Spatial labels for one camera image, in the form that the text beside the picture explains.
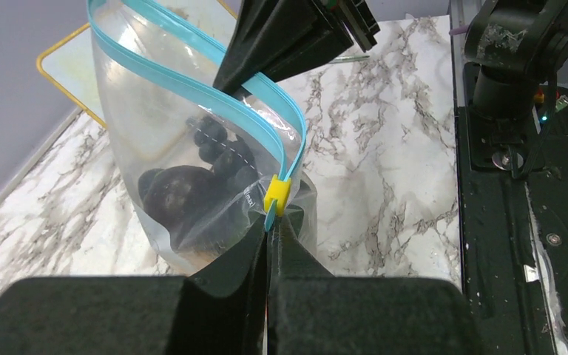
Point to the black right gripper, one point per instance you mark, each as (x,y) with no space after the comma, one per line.
(281,39)

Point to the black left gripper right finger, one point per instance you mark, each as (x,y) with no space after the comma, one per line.
(312,311)

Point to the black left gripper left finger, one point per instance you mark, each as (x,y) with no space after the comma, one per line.
(218,310)

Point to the clear zip top bag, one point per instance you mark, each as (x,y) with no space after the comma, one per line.
(155,70)

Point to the dark purple toy grapes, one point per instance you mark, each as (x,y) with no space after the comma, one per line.
(233,163)

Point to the green marker pen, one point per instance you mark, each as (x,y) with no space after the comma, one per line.
(349,59)

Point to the yellow framed whiteboard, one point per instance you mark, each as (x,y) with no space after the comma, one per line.
(69,64)

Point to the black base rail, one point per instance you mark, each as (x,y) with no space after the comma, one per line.
(514,241)

